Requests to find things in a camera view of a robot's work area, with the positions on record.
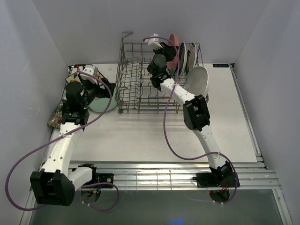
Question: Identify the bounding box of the mint green flower plate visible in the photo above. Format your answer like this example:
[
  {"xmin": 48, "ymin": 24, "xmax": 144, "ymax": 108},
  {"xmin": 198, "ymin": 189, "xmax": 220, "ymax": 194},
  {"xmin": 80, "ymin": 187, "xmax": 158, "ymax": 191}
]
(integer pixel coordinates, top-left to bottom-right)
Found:
[{"xmin": 89, "ymin": 93, "xmax": 117, "ymax": 113}]

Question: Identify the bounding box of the cream square floral plate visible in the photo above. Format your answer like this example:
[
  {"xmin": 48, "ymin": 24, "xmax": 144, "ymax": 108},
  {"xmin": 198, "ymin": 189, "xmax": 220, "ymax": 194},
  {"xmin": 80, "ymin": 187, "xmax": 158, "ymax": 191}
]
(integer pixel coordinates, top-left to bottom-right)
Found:
[{"xmin": 66, "ymin": 72, "xmax": 104, "ymax": 84}]

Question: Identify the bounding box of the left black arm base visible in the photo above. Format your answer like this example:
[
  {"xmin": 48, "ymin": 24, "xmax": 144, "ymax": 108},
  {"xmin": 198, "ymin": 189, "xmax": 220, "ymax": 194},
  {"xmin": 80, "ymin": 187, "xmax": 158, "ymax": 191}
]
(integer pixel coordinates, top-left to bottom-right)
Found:
[{"xmin": 78, "ymin": 163, "xmax": 114, "ymax": 186}]

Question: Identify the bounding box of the dark teal square plate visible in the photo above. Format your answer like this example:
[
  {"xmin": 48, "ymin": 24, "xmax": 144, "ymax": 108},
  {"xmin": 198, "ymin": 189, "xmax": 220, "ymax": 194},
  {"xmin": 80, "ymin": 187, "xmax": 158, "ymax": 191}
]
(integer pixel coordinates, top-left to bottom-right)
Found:
[{"xmin": 168, "ymin": 67, "xmax": 181, "ymax": 77}]

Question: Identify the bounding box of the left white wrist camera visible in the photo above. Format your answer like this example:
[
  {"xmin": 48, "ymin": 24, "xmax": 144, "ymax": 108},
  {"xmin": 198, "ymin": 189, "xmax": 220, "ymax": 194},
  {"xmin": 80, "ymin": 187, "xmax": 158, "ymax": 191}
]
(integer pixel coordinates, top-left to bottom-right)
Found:
[{"xmin": 77, "ymin": 65, "xmax": 98, "ymax": 82}]

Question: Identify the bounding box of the dark square floral plate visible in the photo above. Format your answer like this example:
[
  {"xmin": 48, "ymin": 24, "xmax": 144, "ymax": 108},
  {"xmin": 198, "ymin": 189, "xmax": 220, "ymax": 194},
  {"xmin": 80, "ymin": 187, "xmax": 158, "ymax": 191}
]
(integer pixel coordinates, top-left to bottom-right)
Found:
[{"xmin": 47, "ymin": 99, "xmax": 67, "ymax": 129}]

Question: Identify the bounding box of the white oval plate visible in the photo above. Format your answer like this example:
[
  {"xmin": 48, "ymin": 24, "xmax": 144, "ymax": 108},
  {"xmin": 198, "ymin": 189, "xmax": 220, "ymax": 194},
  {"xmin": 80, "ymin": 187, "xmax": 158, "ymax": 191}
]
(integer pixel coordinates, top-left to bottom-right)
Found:
[{"xmin": 184, "ymin": 66, "xmax": 210, "ymax": 98}]

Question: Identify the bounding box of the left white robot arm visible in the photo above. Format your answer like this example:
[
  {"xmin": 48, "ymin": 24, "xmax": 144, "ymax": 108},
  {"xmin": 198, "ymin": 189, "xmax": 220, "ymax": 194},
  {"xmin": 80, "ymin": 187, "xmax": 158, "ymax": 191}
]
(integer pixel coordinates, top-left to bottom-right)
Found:
[{"xmin": 30, "ymin": 78, "xmax": 116, "ymax": 206}]

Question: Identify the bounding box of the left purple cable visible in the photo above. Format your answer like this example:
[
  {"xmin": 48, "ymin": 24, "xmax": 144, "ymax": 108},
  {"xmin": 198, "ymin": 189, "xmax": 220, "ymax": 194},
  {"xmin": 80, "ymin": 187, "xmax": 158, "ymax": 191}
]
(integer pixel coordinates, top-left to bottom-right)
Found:
[{"xmin": 4, "ymin": 67, "xmax": 120, "ymax": 213}]

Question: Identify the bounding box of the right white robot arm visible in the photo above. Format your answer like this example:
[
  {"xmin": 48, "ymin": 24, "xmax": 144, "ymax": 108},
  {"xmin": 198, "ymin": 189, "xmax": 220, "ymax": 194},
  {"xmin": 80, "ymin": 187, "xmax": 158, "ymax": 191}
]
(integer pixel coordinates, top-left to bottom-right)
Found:
[{"xmin": 147, "ymin": 42, "xmax": 233, "ymax": 186}]

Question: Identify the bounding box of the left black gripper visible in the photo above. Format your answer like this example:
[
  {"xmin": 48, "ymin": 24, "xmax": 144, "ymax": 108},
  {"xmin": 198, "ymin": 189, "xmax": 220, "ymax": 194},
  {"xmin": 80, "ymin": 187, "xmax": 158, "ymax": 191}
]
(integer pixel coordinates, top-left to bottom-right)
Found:
[{"xmin": 78, "ymin": 73, "xmax": 116, "ymax": 109}]

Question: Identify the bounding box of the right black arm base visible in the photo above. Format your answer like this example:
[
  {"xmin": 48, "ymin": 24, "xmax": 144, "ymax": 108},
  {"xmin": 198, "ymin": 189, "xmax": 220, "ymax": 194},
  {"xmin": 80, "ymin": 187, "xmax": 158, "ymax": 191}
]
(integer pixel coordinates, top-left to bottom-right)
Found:
[{"xmin": 192, "ymin": 172, "xmax": 236, "ymax": 188}]

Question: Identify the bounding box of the purple cable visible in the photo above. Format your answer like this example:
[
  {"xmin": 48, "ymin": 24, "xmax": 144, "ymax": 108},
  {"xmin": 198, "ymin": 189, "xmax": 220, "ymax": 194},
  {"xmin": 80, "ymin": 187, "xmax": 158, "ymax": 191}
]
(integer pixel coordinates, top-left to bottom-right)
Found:
[
  {"xmin": 4, "ymin": 67, "xmax": 120, "ymax": 213},
  {"xmin": 142, "ymin": 36, "xmax": 240, "ymax": 206}
]

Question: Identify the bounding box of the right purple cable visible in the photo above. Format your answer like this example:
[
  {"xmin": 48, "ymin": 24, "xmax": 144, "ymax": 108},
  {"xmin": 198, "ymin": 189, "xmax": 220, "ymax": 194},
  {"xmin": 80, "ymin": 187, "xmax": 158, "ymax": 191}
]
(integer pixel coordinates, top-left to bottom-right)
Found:
[{"xmin": 142, "ymin": 36, "xmax": 240, "ymax": 206}]

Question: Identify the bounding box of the pink polka dot plate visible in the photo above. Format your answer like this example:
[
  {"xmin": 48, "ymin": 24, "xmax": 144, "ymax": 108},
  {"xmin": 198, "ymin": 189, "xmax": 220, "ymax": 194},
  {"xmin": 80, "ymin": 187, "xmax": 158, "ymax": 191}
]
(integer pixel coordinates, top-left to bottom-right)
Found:
[{"xmin": 167, "ymin": 33, "xmax": 180, "ymax": 70}]

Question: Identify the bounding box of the grey wire dish rack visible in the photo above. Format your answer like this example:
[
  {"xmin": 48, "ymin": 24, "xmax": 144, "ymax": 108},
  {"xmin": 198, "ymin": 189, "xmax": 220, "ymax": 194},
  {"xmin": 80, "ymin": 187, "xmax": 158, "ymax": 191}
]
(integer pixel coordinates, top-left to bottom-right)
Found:
[{"xmin": 114, "ymin": 31, "xmax": 204, "ymax": 114}]

